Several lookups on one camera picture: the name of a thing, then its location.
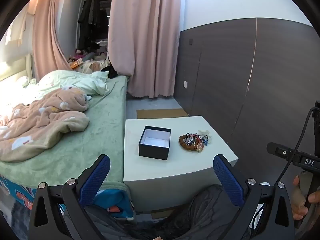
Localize white pillow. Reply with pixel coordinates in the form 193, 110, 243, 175
17, 76, 37, 88

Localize black garment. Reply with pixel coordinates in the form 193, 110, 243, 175
101, 65, 118, 79

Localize narrow pink curtain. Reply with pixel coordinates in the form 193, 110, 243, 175
32, 0, 73, 80

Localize black jewelry box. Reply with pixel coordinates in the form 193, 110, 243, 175
138, 126, 171, 161

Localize bed with green sheet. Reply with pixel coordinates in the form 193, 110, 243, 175
0, 75, 128, 193

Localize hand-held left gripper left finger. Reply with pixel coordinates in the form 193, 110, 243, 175
27, 154, 111, 240

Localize pale green quilt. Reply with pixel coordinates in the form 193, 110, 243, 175
37, 70, 111, 97

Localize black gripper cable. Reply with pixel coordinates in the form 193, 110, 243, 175
274, 107, 316, 189

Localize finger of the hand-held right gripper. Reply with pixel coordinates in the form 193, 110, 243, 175
266, 142, 300, 166

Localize hanging dark clothes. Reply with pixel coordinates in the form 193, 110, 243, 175
77, 0, 111, 51

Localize blue printed mattress cover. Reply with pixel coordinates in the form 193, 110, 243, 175
0, 175, 134, 222

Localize wide pink curtain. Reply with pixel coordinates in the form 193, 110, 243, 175
107, 0, 182, 98

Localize brown bead bracelet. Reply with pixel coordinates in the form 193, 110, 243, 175
179, 134, 203, 153

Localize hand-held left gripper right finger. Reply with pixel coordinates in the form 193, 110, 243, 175
213, 154, 297, 240

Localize person's dark patterned pants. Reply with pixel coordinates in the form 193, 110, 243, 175
110, 184, 258, 240

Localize person's right hand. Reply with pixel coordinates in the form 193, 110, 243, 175
291, 174, 320, 221

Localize white bedside table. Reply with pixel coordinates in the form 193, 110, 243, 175
123, 116, 239, 212

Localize pile of plush toys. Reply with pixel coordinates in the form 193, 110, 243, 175
67, 49, 110, 73

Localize peach printed blanket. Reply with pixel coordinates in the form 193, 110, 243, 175
0, 86, 90, 163

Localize cardboard sheet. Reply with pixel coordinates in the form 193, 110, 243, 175
136, 108, 189, 119

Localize cream headboard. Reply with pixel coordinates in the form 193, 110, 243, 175
0, 53, 34, 83

